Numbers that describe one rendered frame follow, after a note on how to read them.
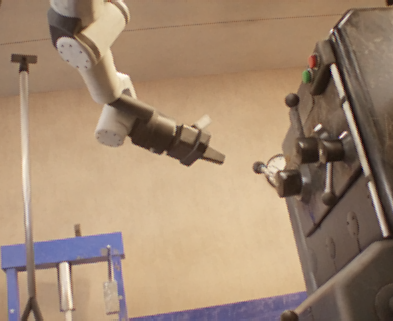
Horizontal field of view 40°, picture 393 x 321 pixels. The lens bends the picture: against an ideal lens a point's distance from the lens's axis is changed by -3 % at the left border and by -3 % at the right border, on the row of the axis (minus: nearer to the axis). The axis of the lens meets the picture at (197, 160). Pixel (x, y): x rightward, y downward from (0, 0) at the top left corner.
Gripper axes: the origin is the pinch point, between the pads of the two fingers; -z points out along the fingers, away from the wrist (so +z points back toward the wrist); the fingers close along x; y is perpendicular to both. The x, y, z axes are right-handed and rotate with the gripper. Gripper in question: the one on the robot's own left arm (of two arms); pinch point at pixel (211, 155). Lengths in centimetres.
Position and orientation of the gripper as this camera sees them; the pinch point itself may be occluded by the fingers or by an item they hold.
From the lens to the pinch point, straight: 124.5
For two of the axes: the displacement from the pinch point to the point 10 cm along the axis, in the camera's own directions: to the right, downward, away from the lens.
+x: 3.9, -3.3, -8.6
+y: 2.3, -8.7, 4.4
